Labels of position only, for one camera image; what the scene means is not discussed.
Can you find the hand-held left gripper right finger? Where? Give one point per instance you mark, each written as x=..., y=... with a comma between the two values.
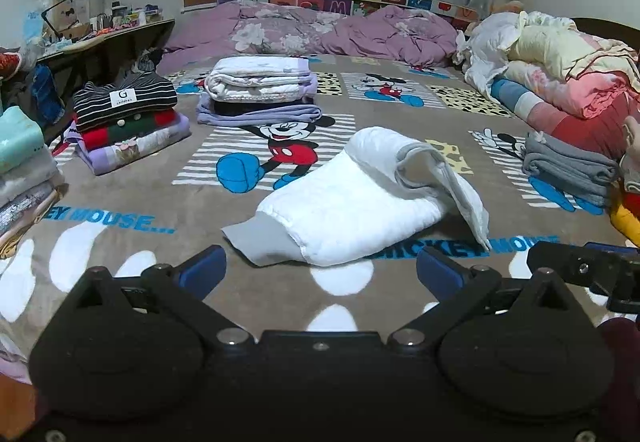
x=437, y=273

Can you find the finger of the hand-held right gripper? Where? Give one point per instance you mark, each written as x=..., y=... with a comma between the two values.
x=570, y=264

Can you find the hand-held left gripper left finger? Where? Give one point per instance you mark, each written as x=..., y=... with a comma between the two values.
x=202, y=268

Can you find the white grey padded garment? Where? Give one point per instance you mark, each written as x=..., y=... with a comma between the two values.
x=350, y=207

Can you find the person's right forearm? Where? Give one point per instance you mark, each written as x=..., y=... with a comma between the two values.
x=620, y=362

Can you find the white and lavender clothes stack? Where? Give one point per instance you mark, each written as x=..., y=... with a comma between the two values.
x=265, y=115

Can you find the cartoon mouse printed blanket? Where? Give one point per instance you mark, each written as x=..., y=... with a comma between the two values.
x=150, y=202

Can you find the folded grey garment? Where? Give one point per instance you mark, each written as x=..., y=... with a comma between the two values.
x=570, y=170

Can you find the lilac printed garment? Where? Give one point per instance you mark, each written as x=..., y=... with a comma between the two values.
x=135, y=147

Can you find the red blue striped blanket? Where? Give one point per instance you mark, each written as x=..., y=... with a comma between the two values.
x=550, y=115

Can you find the red green garment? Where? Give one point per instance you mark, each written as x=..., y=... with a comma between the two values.
x=135, y=127

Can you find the folded dark garment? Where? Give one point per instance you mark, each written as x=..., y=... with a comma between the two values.
x=235, y=108

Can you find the pink quilt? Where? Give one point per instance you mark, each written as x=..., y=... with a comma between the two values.
x=575, y=87

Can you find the grey patterned folded cloth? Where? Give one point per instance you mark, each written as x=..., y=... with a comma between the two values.
x=25, y=207

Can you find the black white striped garment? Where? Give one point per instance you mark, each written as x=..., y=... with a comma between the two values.
x=125, y=97

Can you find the light grey folded cloth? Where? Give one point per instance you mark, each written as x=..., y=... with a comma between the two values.
x=27, y=177

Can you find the folded white quilted garment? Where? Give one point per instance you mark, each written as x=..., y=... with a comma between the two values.
x=255, y=77

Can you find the cream quilt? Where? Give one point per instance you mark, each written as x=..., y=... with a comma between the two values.
x=560, y=42

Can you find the teal folded cloth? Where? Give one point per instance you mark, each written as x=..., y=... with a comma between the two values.
x=17, y=140

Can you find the white ruffled cloth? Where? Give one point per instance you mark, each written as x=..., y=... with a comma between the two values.
x=487, y=47

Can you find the blue bag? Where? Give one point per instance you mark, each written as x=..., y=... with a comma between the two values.
x=46, y=95

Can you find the dark cluttered desk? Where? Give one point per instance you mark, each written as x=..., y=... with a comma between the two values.
x=115, y=40

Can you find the purple floral duvet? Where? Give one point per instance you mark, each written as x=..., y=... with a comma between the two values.
x=300, y=30

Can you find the red patterned cloth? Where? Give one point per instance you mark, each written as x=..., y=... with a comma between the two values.
x=9, y=65

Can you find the cardboard box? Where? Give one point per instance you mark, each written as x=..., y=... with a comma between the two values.
x=75, y=17

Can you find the black desk lamp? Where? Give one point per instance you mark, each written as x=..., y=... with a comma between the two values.
x=55, y=10

